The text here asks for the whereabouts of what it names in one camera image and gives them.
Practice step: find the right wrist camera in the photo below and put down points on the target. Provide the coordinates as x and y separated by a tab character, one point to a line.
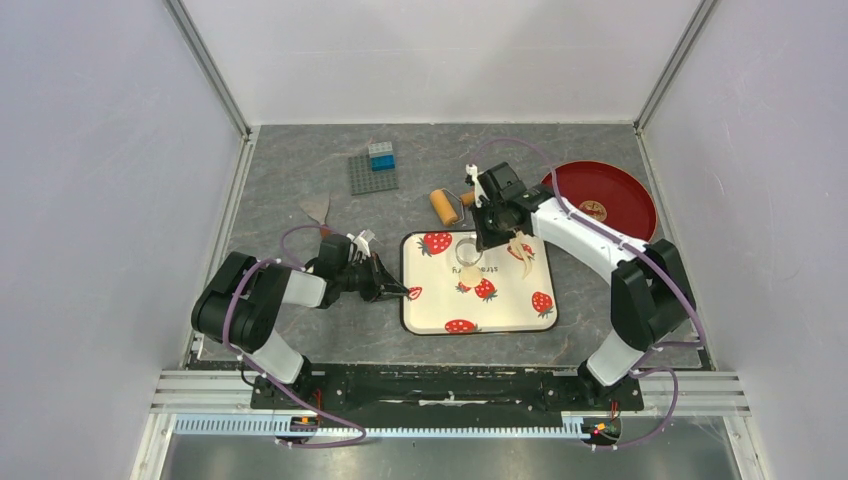
472	179

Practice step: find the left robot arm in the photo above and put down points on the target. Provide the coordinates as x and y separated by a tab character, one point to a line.
239	306

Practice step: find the red round plate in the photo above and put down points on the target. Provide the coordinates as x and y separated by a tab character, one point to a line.
609	195

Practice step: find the strawberry print enamel tray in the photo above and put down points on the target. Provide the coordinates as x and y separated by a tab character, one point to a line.
438	304

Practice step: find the wooden dough roller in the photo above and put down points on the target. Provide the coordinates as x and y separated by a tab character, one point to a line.
449	207

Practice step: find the metal scraper wooden handle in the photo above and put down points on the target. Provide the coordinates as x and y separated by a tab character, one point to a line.
316	207

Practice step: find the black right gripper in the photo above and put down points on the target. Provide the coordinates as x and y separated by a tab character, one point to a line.
486	240

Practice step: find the white dough ball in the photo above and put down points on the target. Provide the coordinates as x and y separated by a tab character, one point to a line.
471	276

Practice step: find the dough scrap strip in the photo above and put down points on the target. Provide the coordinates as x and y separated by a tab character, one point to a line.
517	248

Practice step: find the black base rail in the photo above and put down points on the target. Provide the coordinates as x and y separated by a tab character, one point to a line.
428	396

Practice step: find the metal ring cutter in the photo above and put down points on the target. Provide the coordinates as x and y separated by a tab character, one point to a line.
466	252

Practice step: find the grey lego baseplate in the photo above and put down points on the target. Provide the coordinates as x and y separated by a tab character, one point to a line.
364	180

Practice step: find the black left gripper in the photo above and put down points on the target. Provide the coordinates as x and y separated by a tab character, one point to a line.
382	283

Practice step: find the blue grey lego bricks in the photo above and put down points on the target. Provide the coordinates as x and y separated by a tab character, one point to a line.
381	156

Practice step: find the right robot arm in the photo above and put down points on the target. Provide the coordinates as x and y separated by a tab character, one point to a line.
649	289

